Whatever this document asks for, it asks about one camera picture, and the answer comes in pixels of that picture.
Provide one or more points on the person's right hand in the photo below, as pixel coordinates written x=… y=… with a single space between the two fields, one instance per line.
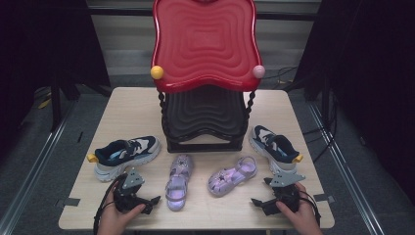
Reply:
x=305 y=218

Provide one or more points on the yellow object on floor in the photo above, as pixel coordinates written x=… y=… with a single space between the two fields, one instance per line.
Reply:
x=44 y=103

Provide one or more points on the dark metal stand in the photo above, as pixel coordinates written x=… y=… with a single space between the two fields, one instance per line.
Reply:
x=56 y=107

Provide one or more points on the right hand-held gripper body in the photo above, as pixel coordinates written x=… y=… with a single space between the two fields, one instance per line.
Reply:
x=287 y=196

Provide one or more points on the metal floor rail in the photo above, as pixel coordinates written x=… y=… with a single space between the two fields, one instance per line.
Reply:
x=345 y=169
x=32 y=176

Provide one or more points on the black curtain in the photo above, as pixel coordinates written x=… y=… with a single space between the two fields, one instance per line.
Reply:
x=375 y=81
x=39 y=49

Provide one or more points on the black tape strip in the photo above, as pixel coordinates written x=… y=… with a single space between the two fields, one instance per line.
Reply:
x=80 y=137

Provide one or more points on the purple sandal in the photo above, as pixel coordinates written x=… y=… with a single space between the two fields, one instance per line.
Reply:
x=177 y=192
x=228 y=179

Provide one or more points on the navy and white sneaker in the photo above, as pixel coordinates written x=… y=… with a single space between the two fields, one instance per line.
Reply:
x=130 y=150
x=277 y=147

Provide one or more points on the person's left hand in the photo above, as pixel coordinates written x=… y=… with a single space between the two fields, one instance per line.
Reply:
x=112 y=222

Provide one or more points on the grey tape piece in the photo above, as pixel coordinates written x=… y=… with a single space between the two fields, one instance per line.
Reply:
x=71 y=201
x=323 y=198

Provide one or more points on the red and black shoe rack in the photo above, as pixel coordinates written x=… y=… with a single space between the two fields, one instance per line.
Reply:
x=205 y=42

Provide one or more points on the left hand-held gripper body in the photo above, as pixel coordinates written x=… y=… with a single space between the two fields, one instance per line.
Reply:
x=125 y=196

